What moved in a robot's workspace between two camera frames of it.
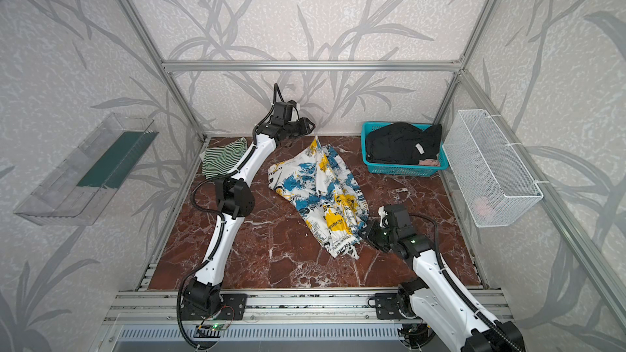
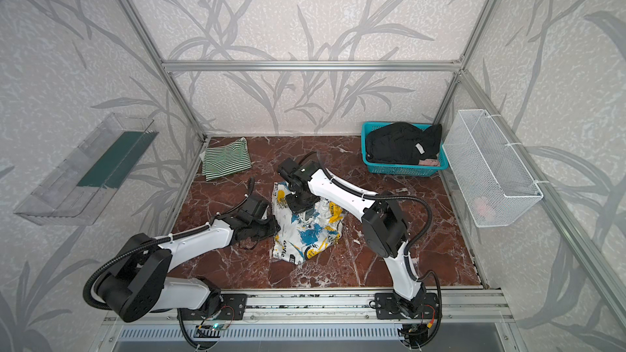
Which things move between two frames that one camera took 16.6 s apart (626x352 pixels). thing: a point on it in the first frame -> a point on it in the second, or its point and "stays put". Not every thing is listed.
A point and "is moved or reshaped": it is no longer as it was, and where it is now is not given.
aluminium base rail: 152,315 stays put
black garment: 400,143 stays put
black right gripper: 374,232 -> 301,200
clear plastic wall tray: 78,189 stays put
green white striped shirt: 218,160 stays put
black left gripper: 303,125 -> 266,225
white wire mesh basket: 494,187 stays put
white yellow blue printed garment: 325,193 is moved or reshaped
